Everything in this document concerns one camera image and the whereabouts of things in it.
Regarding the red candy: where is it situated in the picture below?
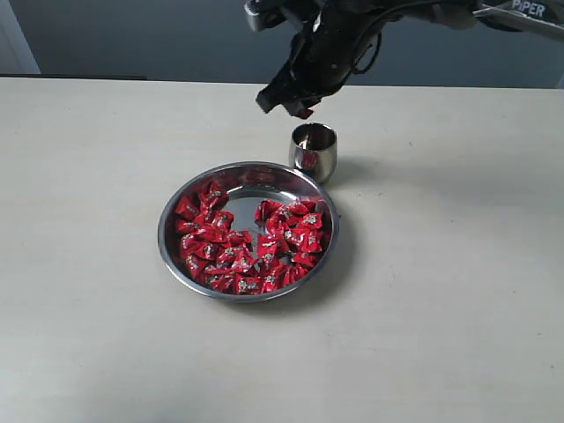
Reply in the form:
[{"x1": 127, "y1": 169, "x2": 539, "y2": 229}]
[
  {"x1": 295, "y1": 108, "x2": 314, "y2": 120},
  {"x1": 234, "y1": 275, "x2": 263, "y2": 295},
  {"x1": 291, "y1": 251, "x2": 319, "y2": 269},
  {"x1": 184, "y1": 254, "x2": 210, "y2": 280},
  {"x1": 256, "y1": 234, "x2": 284, "y2": 258},
  {"x1": 174, "y1": 196, "x2": 200, "y2": 221},
  {"x1": 298, "y1": 212, "x2": 323, "y2": 230}
]

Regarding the round stainless steel plate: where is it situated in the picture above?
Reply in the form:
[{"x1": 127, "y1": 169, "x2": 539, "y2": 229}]
[{"x1": 158, "y1": 161, "x2": 339, "y2": 303}]

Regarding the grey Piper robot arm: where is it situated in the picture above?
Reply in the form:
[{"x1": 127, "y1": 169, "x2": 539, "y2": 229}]
[{"x1": 244, "y1": 0, "x2": 563, "y2": 119}]

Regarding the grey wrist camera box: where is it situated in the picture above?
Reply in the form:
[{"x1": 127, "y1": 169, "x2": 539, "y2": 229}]
[{"x1": 243, "y1": 0, "x2": 301, "y2": 33}]

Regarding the small stainless steel cup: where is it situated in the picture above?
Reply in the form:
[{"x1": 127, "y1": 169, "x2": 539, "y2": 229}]
[{"x1": 288, "y1": 122, "x2": 338, "y2": 184}]

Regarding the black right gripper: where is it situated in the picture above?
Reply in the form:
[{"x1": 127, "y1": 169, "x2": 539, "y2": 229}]
[{"x1": 256, "y1": 1, "x2": 388, "y2": 118}]

